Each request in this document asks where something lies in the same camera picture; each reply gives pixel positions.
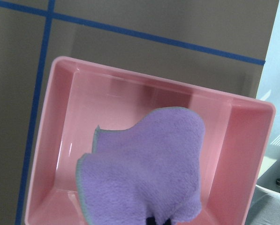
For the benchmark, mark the purple microfibre cloth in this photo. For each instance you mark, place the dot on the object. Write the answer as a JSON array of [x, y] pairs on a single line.
[[150, 170]]

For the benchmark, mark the brown paper table mat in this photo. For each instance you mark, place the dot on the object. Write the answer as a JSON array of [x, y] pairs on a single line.
[[219, 44]]

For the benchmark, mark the pink plastic bin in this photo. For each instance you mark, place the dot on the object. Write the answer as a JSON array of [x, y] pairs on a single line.
[[82, 95]]

